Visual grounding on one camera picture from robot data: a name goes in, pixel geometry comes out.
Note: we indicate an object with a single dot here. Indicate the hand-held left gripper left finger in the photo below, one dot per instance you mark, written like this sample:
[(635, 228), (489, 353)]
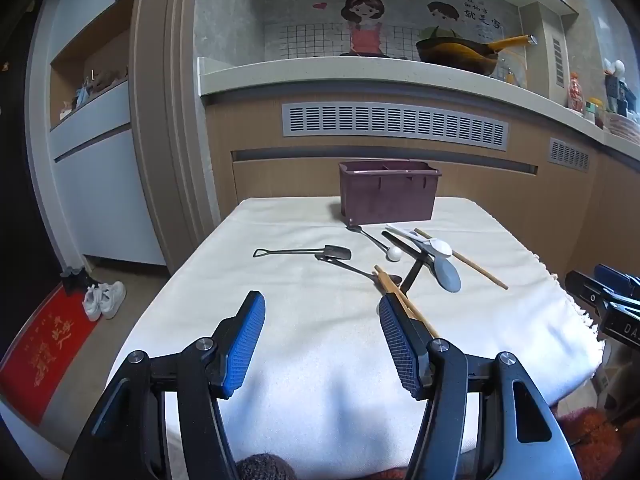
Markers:
[(245, 340)]

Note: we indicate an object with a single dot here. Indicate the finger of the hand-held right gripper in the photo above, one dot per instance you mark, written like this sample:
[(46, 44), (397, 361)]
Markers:
[(587, 290), (612, 275)]

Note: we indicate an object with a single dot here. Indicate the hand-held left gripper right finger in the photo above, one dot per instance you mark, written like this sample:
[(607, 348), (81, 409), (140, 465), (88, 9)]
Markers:
[(397, 340)]

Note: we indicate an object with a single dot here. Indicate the purple plastic utensil holder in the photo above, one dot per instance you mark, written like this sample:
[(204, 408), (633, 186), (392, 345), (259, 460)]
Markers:
[(387, 195)]

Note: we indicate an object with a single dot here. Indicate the wooden chopstick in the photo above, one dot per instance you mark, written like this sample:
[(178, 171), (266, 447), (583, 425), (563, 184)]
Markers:
[(475, 265), (392, 285), (383, 279)]

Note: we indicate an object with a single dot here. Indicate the white tablecloth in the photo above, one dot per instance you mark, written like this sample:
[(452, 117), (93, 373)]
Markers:
[(300, 320)]

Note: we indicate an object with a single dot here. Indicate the small white round object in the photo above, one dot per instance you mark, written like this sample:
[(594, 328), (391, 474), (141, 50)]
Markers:
[(395, 254)]

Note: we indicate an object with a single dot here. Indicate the long black brown-headed utensil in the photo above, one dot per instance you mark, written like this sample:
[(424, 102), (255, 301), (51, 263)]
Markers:
[(350, 267)]

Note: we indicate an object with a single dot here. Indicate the white plastic spoon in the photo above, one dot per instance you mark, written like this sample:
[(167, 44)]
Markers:
[(441, 247)]

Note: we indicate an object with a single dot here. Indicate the dark metal spoon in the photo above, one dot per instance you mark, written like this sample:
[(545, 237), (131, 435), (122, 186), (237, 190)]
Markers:
[(372, 240)]

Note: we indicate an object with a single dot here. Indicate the black shovel-shaped spoon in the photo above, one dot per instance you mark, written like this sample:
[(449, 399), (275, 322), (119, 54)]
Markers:
[(336, 252)]

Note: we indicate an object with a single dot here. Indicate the small grey vent grille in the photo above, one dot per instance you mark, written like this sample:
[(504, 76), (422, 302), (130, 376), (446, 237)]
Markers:
[(569, 155)]

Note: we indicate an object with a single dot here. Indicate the brown fuzzy object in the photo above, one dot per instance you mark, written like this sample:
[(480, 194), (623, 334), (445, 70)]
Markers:
[(265, 467)]

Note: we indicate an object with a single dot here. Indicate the red fuzzy clothing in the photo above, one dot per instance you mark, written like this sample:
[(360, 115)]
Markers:
[(600, 450)]

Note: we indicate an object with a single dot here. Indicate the white sneaker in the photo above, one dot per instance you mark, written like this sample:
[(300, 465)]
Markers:
[(92, 305), (112, 300)]

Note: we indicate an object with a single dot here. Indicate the stack of plates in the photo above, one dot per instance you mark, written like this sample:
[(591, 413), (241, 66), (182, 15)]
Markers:
[(625, 127)]

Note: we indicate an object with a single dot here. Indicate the pair of black shoes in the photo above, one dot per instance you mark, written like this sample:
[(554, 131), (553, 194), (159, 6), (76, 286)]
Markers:
[(75, 280)]

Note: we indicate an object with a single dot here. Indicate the orange jar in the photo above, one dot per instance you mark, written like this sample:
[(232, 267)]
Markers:
[(576, 92)]

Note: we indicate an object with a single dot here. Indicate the toy figure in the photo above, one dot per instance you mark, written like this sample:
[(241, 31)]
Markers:
[(617, 85)]

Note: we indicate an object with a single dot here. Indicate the red doormat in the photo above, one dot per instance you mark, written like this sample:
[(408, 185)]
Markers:
[(45, 355)]

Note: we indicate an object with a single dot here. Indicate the white cabinet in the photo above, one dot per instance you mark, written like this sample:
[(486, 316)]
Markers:
[(110, 185)]

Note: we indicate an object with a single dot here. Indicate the large grey vent grille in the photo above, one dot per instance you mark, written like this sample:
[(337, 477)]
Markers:
[(395, 125)]

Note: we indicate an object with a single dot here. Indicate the narrow upright vent grille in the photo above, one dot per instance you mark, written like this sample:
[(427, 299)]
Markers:
[(558, 62)]

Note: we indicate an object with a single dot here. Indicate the white stone counter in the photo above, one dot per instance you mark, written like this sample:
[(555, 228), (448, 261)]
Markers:
[(350, 72)]

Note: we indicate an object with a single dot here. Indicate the shelf clutter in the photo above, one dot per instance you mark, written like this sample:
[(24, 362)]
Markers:
[(95, 85)]

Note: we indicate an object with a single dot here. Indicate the cartoon wall poster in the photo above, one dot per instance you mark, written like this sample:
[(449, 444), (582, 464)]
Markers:
[(365, 15)]

